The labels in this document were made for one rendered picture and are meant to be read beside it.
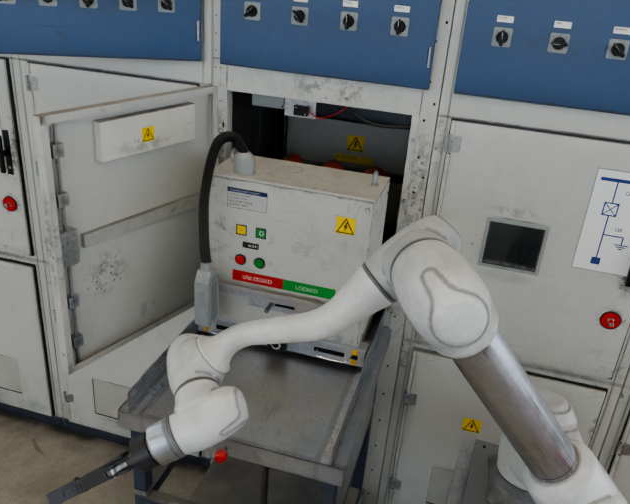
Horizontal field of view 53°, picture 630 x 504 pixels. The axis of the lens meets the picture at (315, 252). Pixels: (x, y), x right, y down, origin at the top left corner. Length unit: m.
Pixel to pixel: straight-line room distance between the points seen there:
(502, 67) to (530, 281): 0.64
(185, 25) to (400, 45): 0.64
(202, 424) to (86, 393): 1.56
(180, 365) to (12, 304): 1.49
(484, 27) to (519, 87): 0.18
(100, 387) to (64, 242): 1.14
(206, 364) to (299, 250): 0.53
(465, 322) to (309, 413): 0.83
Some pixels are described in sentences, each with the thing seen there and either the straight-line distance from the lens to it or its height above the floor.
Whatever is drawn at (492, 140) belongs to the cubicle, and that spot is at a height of 1.54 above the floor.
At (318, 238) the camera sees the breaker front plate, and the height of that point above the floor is 1.25.
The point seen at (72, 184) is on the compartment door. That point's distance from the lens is 1.78.
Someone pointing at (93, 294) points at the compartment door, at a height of 1.04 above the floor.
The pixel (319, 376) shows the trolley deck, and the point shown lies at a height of 0.85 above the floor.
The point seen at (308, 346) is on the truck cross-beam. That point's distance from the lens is 1.94.
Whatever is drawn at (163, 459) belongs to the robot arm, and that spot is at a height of 1.02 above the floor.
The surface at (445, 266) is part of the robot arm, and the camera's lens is 1.06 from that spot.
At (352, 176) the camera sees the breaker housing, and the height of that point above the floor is 1.39.
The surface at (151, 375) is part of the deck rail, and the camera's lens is 1.84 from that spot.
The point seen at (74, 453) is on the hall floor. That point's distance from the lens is 2.97.
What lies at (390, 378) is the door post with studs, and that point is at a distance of 2.27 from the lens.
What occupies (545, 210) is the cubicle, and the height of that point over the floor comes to 1.36.
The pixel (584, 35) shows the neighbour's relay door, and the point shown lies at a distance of 1.83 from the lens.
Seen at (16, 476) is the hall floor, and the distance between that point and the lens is 2.94.
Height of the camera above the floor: 1.98
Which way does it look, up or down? 25 degrees down
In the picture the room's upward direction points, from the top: 5 degrees clockwise
